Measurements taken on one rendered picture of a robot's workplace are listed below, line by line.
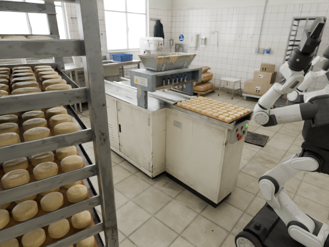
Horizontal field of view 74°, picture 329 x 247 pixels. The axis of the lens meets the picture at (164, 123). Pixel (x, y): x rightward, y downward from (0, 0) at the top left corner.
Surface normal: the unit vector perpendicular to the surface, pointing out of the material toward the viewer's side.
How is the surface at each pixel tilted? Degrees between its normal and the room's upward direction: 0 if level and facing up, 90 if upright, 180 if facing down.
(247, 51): 90
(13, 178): 0
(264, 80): 93
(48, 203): 0
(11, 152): 90
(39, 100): 90
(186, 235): 0
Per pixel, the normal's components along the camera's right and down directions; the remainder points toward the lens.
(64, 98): 0.54, 0.33
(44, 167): 0.02, -0.92
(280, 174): -0.73, 0.25
